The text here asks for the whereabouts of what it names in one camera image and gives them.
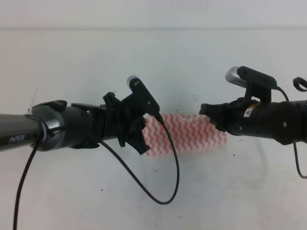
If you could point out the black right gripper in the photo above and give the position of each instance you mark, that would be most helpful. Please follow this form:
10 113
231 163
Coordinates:
234 114

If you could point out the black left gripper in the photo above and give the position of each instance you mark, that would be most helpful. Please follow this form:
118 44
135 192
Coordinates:
119 126

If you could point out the pink white striped towel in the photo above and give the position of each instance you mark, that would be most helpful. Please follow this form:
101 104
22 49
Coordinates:
188 132

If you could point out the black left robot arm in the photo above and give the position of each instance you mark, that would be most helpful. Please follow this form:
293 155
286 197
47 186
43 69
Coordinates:
55 125

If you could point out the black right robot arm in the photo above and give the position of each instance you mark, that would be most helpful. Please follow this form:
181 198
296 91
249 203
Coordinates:
285 122

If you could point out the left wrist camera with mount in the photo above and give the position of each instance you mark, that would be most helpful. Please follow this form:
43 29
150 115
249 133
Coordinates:
140 101

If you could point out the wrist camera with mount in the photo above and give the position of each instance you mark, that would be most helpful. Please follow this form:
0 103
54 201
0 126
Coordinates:
140 101
257 84

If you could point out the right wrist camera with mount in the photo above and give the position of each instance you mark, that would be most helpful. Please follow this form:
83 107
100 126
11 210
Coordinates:
257 84

